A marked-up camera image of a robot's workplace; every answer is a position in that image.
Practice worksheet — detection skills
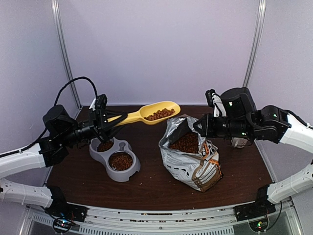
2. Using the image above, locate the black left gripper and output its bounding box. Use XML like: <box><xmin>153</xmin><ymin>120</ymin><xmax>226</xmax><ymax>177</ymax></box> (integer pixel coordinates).
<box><xmin>60</xmin><ymin>107</ymin><xmax>130</xmax><ymax>146</ymax></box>

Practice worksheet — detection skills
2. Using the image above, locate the dog food bag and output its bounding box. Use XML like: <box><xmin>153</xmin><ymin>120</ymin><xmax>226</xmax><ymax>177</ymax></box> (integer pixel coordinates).
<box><xmin>158</xmin><ymin>115</ymin><xmax>223</xmax><ymax>192</ymax></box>

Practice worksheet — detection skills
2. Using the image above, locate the aluminium frame post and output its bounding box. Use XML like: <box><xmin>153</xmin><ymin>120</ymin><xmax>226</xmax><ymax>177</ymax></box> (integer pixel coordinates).
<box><xmin>51</xmin><ymin>0</ymin><xmax>82</xmax><ymax>109</ymax></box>
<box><xmin>243</xmin><ymin>0</ymin><xmax>267</xmax><ymax>87</ymax></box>

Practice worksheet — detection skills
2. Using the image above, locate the yellow plastic scoop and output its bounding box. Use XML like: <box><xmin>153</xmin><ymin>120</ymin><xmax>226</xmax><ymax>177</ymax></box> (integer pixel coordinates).
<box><xmin>114</xmin><ymin>101</ymin><xmax>181</xmax><ymax>126</ymax></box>

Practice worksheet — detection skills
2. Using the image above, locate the front aluminium rail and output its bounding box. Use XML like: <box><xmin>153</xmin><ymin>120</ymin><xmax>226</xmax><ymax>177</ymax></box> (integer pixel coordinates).
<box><xmin>20</xmin><ymin>199</ymin><xmax>303</xmax><ymax>235</ymax></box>

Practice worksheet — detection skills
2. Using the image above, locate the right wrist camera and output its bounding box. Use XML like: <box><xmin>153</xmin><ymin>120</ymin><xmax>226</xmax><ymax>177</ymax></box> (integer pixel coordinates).
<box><xmin>205</xmin><ymin>89</ymin><xmax>226</xmax><ymax>118</ymax></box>

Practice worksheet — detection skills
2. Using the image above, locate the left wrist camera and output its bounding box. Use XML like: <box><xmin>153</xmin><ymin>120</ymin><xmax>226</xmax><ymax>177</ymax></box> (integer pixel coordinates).
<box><xmin>89</xmin><ymin>94</ymin><xmax>108</xmax><ymax>111</ymax></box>

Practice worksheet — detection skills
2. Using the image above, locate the right aluminium frame post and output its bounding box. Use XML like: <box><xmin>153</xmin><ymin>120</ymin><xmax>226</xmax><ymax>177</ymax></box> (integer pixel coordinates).
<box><xmin>243</xmin><ymin>0</ymin><xmax>267</xmax><ymax>87</ymax></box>

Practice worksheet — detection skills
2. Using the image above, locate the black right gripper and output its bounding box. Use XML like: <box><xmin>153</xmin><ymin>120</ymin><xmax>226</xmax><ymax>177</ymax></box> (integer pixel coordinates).
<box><xmin>194</xmin><ymin>113</ymin><xmax>254</xmax><ymax>139</ymax></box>

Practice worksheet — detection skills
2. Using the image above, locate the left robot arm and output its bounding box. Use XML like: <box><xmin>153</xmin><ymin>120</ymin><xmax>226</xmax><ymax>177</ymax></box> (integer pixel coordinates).
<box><xmin>0</xmin><ymin>105</ymin><xmax>128</xmax><ymax>217</ymax></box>

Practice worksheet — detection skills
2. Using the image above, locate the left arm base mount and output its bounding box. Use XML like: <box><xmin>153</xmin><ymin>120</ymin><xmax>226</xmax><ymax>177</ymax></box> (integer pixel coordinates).
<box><xmin>45</xmin><ymin>201</ymin><xmax>88</xmax><ymax>222</ymax></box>

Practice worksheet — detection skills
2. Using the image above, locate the grey double pet feeder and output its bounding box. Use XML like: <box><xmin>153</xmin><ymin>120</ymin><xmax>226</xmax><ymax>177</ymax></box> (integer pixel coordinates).
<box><xmin>89</xmin><ymin>138</ymin><xmax>141</xmax><ymax>182</ymax></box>

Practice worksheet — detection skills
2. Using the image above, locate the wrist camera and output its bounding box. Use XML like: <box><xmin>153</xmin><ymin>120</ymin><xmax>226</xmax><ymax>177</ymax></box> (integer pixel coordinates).
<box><xmin>205</xmin><ymin>89</ymin><xmax>226</xmax><ymax>118</ymax></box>
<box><xmin>89</xmin><ymin>94</ymin><xmax>108</xmax><ymax>111</ymax></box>

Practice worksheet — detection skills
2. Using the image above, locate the steel bowl in feeder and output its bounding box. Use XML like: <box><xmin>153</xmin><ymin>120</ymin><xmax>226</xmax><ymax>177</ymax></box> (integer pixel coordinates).
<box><xmin>109</xmin><ymin>152</ymin><xmax>133</xmax><ymax>171</ymax></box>

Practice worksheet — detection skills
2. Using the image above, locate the left aluminium frame post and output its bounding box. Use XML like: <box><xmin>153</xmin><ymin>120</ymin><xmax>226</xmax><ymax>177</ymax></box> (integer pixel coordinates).
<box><xmin>51</xmin><ymin>0</ymin><xmax>82</xmax><ymax>109</ymax></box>

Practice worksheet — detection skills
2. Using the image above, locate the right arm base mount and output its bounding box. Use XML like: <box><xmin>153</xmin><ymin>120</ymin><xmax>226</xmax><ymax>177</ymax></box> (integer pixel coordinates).
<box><xmin>234</xmin><ymin>201</ymin><xmax>276</xmax><ymax>221</ymax></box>

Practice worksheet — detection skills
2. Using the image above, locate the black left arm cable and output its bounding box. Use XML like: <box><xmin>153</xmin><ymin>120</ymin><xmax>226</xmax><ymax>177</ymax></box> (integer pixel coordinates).
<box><xmin>0</xmin><ymin>76</ymin><xmax>98</xmax><ymax>157</ymax></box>

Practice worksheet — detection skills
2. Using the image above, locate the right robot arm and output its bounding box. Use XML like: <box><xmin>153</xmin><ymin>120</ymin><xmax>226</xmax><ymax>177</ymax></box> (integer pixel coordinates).
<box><xmin>193</xmin><ymin>87</ymin><xmax>313</xmax><ymax>216</ymax></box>

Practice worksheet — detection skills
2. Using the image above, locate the patterned mug yellow inside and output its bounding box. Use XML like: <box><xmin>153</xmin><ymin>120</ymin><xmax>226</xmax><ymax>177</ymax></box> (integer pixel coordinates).
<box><xmin>231</xmin><ymin>137</ymin><xmax>253</xmax><ymax>148</ymax></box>

